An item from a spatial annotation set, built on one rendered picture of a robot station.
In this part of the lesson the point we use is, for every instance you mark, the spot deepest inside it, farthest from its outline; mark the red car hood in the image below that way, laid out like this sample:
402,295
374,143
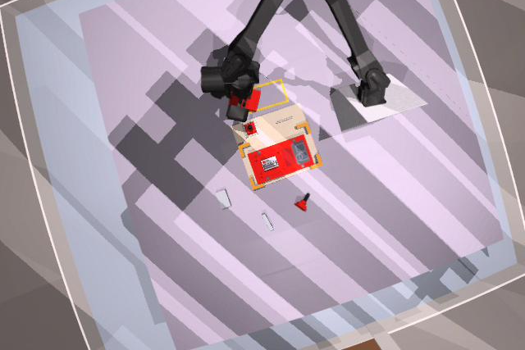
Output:
251,104

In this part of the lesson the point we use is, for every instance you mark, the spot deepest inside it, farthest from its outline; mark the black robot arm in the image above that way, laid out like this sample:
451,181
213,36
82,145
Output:
234,71

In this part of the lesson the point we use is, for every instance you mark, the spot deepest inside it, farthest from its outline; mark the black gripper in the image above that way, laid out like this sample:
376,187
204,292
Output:
237,112

